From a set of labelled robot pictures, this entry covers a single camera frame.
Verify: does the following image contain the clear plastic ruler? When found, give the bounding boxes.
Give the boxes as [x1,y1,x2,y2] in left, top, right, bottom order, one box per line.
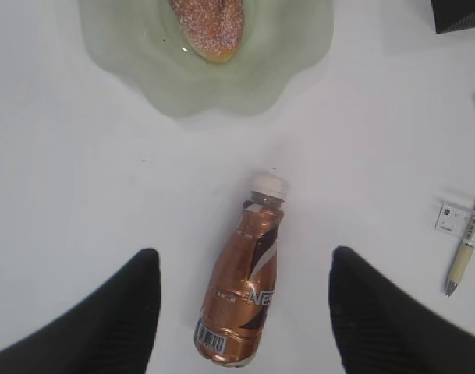
[435,201,475,246]

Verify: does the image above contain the cream grip pen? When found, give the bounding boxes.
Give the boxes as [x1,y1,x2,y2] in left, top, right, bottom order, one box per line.
[444,207,475,297]

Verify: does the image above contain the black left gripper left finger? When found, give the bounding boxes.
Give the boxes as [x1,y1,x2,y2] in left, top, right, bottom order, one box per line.
[0,249,161,373]

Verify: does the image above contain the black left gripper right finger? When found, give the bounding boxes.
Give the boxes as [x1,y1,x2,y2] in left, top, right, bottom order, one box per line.
[328,246,475,373]

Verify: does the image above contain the sugared bread loaf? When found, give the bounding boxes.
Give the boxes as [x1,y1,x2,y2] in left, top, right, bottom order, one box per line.
[169,0,245,63]

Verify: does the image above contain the black mesh pen holder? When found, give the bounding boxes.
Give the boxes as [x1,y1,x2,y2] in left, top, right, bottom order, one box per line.
[431,0,475,34]

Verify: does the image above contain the green wavy glass plate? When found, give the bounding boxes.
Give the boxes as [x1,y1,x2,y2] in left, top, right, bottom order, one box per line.
[77,0,335,119]

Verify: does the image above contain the brown Nescafe coffee bottle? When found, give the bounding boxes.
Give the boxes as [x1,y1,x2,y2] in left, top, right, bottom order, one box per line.
[194,174,289,368]

